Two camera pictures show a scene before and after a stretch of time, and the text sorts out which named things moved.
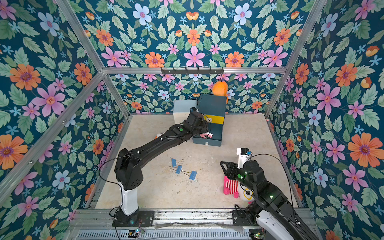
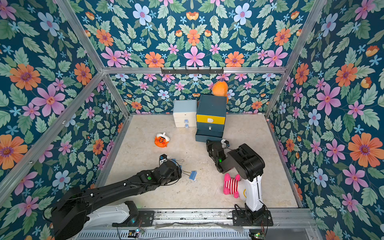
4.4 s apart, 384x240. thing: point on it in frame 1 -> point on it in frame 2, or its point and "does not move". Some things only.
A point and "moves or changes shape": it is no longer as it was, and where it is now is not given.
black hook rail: x=192 y=70 does not move
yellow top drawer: x=215 y=119 does not move
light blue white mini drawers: x=181 y=109 does not move
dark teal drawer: x=216 y=129 moves or changes shape
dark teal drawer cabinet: x=214 y=108 does not move
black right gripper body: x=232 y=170 -> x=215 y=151
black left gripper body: x=201 y=128 -> x=174 y=175
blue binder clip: x=192 y=174 does not move
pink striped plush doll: x=240 y=190 does not move
